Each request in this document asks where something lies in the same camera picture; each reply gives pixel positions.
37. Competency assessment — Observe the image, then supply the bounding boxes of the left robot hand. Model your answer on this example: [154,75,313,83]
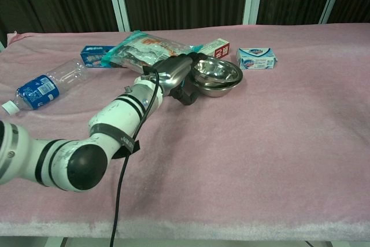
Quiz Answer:
[142,51,203,106]

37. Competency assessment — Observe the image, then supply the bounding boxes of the teal clear snack bag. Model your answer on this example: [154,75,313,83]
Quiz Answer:
[101,30,203,74]

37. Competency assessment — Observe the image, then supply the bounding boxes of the white red toothpaste box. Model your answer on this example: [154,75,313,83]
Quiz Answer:
[199,38,231,58]

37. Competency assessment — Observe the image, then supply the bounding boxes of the blue cardboard box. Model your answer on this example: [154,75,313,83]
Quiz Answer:
[80,45,116,69]

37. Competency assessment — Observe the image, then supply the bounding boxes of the white blue soap box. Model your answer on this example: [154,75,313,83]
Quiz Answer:
[236,47,278,71]

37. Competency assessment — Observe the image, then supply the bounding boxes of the pink fleece table cloth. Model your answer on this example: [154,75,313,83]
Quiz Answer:
[0,22,370,238]

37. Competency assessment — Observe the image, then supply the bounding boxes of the clear bottle blue label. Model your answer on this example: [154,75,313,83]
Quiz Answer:
[1,58,96,116]

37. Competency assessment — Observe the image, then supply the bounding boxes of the grey velcro strap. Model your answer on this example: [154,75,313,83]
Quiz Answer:
[88,124,140,160]

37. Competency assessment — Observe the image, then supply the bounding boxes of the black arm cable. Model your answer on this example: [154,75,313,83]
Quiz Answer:
[109,67,160,247]

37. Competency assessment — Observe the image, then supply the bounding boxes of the white table frame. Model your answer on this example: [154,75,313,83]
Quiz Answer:
[0,234,370,247]

